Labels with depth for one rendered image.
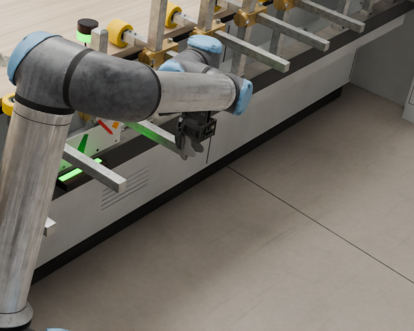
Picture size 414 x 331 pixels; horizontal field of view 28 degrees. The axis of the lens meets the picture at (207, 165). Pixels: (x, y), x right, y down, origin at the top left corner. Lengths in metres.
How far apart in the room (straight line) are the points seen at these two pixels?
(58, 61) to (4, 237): 0.36
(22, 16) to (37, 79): 1.36
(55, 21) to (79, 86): 1.39
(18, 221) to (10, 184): 0.08
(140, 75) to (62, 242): 1.60
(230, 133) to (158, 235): 0.61
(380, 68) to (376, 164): 0.77
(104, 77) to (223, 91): 0.47
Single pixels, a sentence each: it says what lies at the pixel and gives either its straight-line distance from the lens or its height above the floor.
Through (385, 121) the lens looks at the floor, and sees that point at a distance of 4.51.
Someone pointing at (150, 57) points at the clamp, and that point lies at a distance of 2.55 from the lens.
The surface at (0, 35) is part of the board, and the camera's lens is 2.75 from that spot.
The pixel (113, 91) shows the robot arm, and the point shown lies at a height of 1.38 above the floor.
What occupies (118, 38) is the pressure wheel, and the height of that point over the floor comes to 0.94.
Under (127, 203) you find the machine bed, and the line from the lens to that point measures 3.24.
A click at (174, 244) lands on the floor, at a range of 3.32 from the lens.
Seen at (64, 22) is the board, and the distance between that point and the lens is 2.86.
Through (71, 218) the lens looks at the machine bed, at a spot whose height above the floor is 0.24.
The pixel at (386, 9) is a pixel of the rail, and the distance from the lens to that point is 3.99.
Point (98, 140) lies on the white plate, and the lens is 2.51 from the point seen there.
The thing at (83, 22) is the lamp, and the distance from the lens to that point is 2.38.
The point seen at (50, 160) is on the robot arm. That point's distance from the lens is 1.58.
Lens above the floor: 2.10
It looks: 33 degrees down
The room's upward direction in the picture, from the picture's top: 9 degrees clockwise
